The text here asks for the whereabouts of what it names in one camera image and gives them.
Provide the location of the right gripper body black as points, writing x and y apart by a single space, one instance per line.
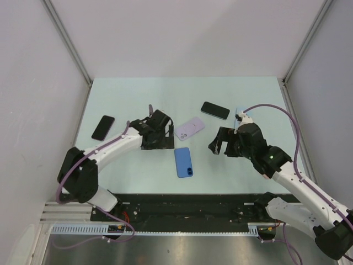
235 148

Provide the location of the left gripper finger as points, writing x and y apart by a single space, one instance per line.
162 143
170 131

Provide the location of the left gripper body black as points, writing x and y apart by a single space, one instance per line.
160 133

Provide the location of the black phone teal edge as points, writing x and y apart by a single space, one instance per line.
215 110

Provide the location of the lilac phone case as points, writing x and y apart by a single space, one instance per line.
189 128

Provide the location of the blue phone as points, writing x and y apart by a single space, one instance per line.
183 162

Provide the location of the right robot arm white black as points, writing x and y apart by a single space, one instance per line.
326 221

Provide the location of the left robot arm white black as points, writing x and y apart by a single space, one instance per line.
80 169

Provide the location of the light blue phone case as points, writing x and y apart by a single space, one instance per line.
239 115

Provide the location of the black phone purple edge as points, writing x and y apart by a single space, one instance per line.
103 128

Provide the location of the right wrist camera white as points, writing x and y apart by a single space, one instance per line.
246 120

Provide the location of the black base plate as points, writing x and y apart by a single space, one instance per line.
192 211

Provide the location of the slotted cable duct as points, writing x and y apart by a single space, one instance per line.
115 230

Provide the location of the aluminium rail frame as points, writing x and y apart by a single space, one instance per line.
68 213

